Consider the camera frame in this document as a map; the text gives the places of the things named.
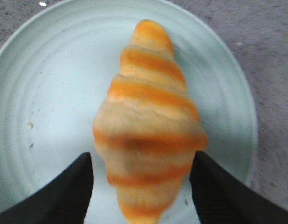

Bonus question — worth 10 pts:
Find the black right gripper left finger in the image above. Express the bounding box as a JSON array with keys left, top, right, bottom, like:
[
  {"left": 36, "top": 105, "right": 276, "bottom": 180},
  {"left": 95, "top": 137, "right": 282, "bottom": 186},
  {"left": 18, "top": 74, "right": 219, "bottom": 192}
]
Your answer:
[{"left": 0, "top": 152, "right": 94, "bottom": 224}]

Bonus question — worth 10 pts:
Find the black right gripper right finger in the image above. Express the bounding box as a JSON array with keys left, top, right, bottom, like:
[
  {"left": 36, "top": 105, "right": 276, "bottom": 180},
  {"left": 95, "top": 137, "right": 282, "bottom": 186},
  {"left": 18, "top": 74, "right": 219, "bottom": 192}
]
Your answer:
[{"left": 190, "top": 151, "right": 288, "bottom": 224}]

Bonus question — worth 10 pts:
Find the orange striped croissant bread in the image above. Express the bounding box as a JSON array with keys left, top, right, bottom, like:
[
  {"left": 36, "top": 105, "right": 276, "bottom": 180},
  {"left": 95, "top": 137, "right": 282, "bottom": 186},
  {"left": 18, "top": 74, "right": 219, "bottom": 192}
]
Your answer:
[{"left": 93, "top": 20, "right": 208, "bottom": 224}]

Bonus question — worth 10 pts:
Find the light green plate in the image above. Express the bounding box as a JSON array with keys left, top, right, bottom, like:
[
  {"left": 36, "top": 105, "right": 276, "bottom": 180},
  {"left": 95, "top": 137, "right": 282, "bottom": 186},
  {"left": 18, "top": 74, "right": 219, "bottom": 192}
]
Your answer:
[{"left": 0, "top": 0, "right": 257, "bottom": 224}]

